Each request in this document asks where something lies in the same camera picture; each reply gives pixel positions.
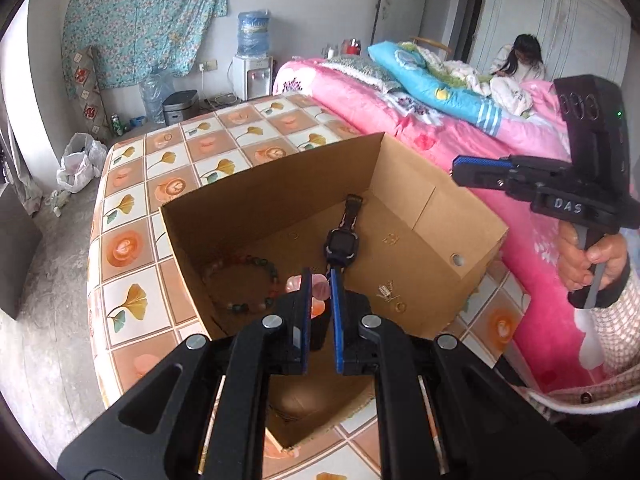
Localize blue water bottle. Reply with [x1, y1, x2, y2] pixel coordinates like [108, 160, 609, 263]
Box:
[236, 9, 271, 58]

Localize pink bead bracelet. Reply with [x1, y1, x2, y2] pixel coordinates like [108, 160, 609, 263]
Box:
[284, 274, 334, 320]

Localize dark grey cabinet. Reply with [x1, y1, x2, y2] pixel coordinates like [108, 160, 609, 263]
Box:
[0, 183, 42, 320]

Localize seated person in background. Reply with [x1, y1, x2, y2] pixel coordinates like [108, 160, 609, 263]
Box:
[489, 34, 547, 84]

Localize patterned rolled cushion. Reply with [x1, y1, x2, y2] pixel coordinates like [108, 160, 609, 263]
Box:
[72, 47, 111, 144]

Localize teal floral hanging cloth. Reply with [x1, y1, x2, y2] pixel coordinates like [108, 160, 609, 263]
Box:
[61, 0, 229, 98]

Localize empty clear water jug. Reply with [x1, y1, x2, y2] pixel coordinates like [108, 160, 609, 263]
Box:
[139, 70, 175, 125]

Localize multicolour bead bracelet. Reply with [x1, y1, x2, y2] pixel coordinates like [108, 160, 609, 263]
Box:
[200, 252, 281, 316]

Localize black smart watch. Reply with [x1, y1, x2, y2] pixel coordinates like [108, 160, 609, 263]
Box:
[323, 194, 363, 280]

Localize brown cardboard box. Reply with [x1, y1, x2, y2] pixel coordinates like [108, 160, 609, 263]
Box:
[160, 133, 508, 477]

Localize white water dispenser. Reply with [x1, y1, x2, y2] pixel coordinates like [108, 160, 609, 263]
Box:
[231, 55, 273, 101]

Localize person's right hand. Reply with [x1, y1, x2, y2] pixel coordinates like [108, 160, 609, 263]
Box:
[556, 221, 628, 292]

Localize ginkgo patterned table cover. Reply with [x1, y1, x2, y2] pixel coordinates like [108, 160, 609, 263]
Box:
[87, 94, 506, 479]

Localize grey trash bin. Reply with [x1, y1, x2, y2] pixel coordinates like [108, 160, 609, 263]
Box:
[163, 90, 200, 126]

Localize white plastic bag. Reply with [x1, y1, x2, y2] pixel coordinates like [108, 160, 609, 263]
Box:
[56, 132, 107, 194]

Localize blue patterned quilt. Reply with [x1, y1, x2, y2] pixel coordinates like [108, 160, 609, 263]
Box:
[368, 41, 502, 136]

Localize gold dangling earring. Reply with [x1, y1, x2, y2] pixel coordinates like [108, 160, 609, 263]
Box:
[376, 281, 399, 304]

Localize pink floral blanket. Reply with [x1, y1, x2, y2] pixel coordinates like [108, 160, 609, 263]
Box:
[271, 56, 616, 394]

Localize white wardrobe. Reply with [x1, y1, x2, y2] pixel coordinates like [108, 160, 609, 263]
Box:
[470, 0, 631, 84]

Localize knitted sleeve forearm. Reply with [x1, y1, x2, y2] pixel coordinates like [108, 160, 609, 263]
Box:
[518, 245, 639, 419]

